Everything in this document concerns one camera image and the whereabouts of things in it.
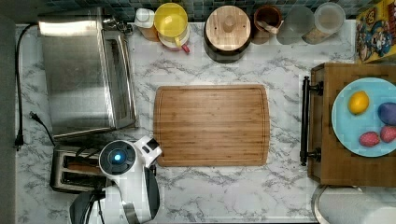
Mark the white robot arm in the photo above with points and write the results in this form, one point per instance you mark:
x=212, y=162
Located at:
x=132, y=197

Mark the stainless steel toaster oven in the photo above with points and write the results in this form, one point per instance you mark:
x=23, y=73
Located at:
x=89, y=77

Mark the silver two-slot toaster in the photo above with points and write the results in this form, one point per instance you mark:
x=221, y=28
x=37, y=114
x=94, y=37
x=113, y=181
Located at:
x=65, y=180

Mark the bamboo cutting board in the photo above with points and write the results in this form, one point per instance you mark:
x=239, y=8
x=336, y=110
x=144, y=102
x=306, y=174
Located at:
x=212, y=125

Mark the white plate under mug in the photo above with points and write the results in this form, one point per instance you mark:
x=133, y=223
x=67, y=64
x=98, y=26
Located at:
x=174, y=42

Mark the black canister with wooden lid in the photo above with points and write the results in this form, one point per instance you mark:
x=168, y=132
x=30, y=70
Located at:
x=227, y=34

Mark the yellow mug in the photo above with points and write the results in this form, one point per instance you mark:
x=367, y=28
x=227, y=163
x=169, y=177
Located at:
x=171, y=20

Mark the small white-capped bottle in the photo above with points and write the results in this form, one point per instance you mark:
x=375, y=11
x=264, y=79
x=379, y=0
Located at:
x=144, y=20

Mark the wooden spoon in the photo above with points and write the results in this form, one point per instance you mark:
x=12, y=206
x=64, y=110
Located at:
x=269, y=28

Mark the brown utensil holder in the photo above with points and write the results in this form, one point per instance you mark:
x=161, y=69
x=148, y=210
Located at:
x=266, y=21

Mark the frosted glass cup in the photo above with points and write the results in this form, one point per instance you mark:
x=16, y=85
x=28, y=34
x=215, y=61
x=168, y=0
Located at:
x=298, y=22

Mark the brown toast slice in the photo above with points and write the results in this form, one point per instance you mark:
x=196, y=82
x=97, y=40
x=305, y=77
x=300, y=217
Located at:
x=86, y=168

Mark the wooden drawer box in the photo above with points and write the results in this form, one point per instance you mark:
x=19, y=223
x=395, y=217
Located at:
x=326, y=159

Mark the light blue plate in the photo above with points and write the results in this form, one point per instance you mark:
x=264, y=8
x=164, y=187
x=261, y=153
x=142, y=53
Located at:
x=348, y=127

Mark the yellow lemon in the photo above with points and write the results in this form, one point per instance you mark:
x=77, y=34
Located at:
x=358, y=102

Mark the clear cereal jar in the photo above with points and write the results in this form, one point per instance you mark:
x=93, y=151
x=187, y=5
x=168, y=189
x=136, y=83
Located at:
x=328, y=19

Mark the pink strawberry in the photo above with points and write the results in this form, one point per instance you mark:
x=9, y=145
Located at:
x=369, y=139
x=388, y=134

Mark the purple plum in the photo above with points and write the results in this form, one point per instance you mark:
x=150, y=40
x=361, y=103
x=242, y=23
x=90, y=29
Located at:
x=387, y=113

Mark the cereal box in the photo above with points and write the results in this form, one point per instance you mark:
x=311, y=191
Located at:
x=375, y=40

